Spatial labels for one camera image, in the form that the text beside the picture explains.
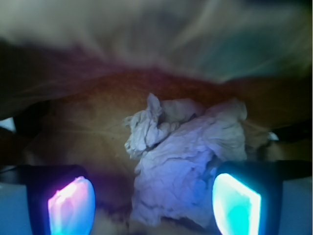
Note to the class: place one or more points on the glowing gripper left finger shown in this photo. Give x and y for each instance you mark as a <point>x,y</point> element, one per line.
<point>61,200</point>

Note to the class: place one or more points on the brown paper bag tray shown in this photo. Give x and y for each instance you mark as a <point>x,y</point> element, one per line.
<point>86,128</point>

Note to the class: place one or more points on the white paper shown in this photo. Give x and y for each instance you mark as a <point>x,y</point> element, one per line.
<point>178,144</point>

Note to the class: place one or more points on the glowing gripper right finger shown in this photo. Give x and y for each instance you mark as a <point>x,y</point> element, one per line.
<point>247,198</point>

